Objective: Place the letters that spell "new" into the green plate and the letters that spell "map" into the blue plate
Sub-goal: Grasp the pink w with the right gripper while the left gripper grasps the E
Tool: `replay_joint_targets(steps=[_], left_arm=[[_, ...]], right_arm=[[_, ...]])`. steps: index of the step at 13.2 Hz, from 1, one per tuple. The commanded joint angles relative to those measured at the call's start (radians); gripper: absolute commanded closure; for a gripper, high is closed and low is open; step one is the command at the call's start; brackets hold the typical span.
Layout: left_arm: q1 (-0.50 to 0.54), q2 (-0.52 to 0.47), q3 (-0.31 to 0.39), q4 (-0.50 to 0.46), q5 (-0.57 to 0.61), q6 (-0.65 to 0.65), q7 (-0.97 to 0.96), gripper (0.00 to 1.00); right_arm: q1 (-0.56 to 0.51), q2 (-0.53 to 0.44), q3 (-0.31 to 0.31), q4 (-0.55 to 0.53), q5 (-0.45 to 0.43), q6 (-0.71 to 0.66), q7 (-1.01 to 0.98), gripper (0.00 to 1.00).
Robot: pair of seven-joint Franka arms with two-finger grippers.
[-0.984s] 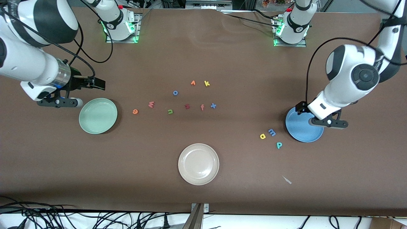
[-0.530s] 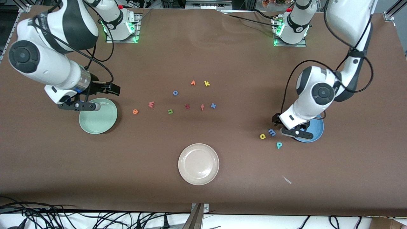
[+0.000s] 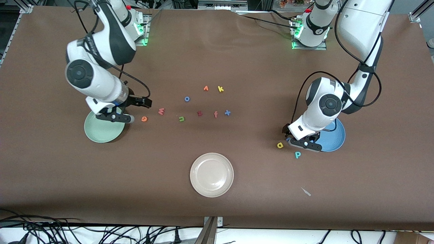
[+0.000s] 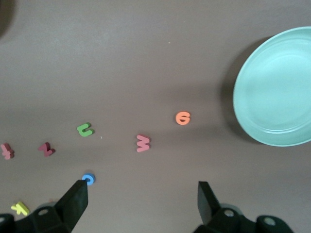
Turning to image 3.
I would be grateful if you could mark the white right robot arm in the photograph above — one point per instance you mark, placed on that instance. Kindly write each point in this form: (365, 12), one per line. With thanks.
(98, 83)

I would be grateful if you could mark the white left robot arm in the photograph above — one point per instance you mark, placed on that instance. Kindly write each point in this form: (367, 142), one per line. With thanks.
(359, 27)

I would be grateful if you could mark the beige plate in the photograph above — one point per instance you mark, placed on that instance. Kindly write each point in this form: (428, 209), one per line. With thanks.
(212, 175)

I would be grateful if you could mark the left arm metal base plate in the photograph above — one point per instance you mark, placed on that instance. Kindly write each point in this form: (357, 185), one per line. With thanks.
(308, 48)

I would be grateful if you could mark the metal table bracket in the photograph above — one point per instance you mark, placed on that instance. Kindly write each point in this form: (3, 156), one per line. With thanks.
(208, 234)

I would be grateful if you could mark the aluminium profile with bracket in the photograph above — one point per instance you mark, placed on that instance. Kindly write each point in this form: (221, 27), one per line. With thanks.
(415, 16)

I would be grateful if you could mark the cardboard box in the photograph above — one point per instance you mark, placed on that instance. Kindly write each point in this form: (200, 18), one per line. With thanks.
(413, 238)

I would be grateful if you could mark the blue plate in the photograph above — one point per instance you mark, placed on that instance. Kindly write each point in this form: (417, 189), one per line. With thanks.
(335, 139)

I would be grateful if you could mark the blue foam letter x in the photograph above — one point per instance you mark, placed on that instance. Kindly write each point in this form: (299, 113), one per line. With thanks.
(227, 113)

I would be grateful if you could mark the green plate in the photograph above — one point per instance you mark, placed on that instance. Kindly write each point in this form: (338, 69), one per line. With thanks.
(101, 132)

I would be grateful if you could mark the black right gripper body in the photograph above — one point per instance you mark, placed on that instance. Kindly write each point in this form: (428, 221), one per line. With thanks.
(135, 100)

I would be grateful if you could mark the pink foam letter w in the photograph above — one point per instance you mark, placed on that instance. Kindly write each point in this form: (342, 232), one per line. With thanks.
(161, 111)

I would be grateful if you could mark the grey metal box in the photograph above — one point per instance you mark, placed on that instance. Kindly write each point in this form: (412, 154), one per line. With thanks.
(220, 5)

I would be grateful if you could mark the black power plug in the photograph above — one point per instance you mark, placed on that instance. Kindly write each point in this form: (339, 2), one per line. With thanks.
(176, 236)

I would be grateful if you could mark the teal foam letter p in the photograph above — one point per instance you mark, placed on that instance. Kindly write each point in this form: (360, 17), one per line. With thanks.
(297, 154)

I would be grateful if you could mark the long aluminium profile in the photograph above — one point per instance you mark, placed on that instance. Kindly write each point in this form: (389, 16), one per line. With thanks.
(26, 8)

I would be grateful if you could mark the grey tape scrap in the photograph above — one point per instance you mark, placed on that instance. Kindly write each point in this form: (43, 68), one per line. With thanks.
(306, 191)

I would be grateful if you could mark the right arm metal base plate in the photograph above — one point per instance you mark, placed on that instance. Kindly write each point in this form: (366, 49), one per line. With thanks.
(146, 34)

